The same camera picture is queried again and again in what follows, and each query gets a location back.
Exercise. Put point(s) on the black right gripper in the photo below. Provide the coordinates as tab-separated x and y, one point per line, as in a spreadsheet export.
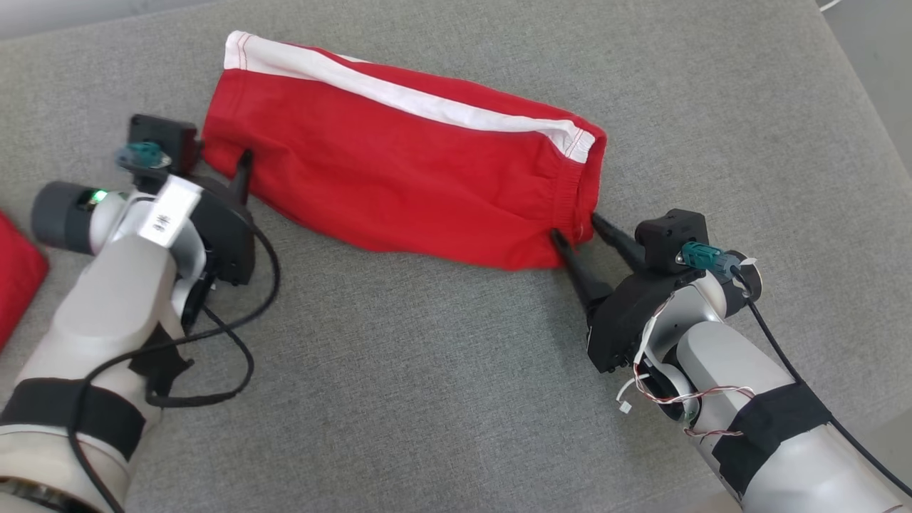
630	320

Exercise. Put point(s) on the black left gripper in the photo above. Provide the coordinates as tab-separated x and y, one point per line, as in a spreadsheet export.
231	242

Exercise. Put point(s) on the red shorts with white stripe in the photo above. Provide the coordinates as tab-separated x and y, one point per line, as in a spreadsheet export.
399	164

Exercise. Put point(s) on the red white basketball jersey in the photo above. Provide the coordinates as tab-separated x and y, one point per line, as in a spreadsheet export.
18	278

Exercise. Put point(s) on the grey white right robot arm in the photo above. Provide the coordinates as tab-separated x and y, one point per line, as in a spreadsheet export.
776	442

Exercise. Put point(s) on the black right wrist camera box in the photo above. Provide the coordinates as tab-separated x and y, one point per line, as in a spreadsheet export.
670	235

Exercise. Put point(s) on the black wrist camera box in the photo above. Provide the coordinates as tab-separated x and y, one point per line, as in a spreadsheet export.
167	135
670	235

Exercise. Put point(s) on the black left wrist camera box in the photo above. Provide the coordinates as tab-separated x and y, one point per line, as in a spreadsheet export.
167	135

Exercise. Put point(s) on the teal right camera connector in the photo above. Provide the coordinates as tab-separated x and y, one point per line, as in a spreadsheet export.
705	256

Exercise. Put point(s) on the teal camera connector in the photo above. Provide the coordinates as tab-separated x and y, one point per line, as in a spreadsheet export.
705	256
142	155

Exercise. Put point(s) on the teal left camera connector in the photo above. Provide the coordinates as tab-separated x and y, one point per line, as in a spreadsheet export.
142	155

